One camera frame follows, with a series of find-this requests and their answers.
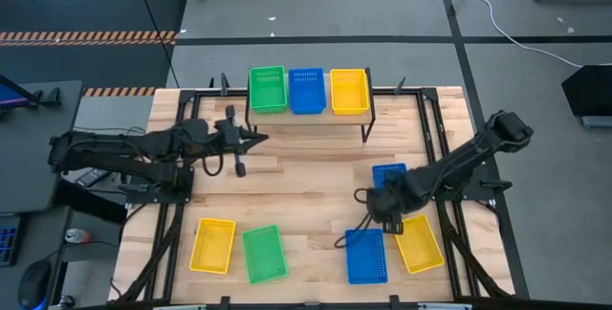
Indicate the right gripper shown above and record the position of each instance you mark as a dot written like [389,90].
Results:
[387,202]

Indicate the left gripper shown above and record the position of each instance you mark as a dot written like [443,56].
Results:
[232,135]

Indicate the blue plastic basket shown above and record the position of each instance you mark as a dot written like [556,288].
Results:
[307,95]
[366,262]
[388,172]

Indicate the yellow plastic basket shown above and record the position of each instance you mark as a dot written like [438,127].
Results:
[349,95]
[212,248]
[421,248]

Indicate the green plastic basket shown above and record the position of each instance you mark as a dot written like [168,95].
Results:
[264,257]
[268,97]

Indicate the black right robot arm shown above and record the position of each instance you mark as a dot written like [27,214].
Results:
[459,161]

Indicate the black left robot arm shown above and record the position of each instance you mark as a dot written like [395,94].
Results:
[143,142]

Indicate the wooden shelf black legs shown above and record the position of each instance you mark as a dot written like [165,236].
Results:
[306,119]

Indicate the black power adapter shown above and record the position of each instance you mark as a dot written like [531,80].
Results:
[93,177]

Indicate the black mat hazard stripes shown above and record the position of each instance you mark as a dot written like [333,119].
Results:
[72,66]

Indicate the black side desk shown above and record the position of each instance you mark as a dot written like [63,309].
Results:
[33,157]

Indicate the black flat box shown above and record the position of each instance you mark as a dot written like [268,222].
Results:
[590,92]

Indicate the tablet with blue screen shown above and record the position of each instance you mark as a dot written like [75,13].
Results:
[7,97]

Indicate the black computer mouse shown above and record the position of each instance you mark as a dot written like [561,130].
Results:
[34,283]

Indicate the black keyboard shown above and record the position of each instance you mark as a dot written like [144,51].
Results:
[8,245]

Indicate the black frame clamp lever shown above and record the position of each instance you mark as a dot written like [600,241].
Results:
[224,84]
[399,86]

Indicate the black metal rig frame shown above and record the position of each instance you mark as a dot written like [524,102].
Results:
[187,95]

